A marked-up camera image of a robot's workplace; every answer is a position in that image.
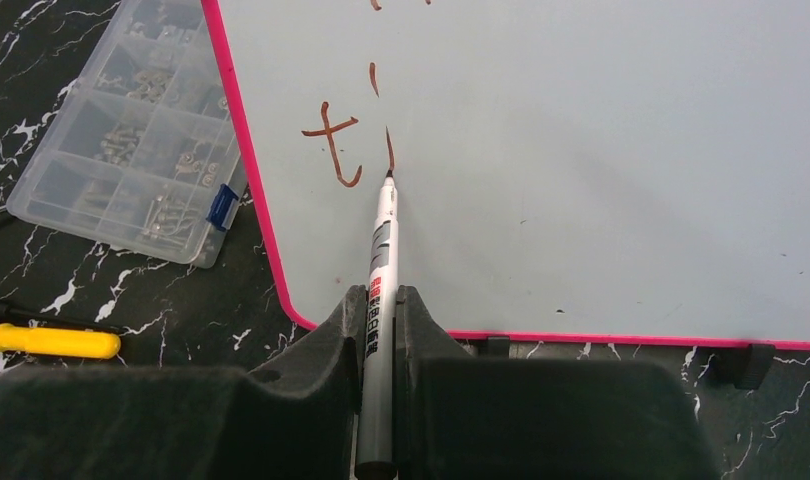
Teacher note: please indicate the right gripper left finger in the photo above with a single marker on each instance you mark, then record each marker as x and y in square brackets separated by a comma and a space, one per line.
[290, 418]

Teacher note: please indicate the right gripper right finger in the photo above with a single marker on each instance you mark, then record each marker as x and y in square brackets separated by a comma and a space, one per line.
[461, 416]

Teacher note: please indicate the white marker pen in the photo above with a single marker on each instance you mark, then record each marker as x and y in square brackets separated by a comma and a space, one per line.
[374, 444]

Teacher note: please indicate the pink framed whiteboard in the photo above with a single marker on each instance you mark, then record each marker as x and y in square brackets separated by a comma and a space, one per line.
[583, 171]

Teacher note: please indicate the clear plastic screw box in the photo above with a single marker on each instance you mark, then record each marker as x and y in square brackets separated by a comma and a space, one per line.
[142, 155]

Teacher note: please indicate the yellow handled screwdriver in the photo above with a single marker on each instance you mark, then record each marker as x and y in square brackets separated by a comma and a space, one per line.
[59, 342]

